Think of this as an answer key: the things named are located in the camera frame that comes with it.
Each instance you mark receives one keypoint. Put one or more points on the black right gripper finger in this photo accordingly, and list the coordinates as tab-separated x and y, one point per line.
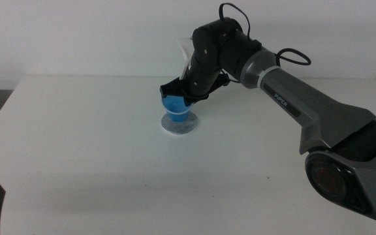
194	98
171	88

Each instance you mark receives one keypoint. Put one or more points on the blue plastic cup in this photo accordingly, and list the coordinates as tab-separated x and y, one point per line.
176	106

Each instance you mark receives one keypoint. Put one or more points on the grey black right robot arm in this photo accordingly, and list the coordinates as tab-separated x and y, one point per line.
305	104

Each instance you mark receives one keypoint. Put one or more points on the round grey marble cup mat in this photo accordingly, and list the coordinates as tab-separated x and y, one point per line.
188	126

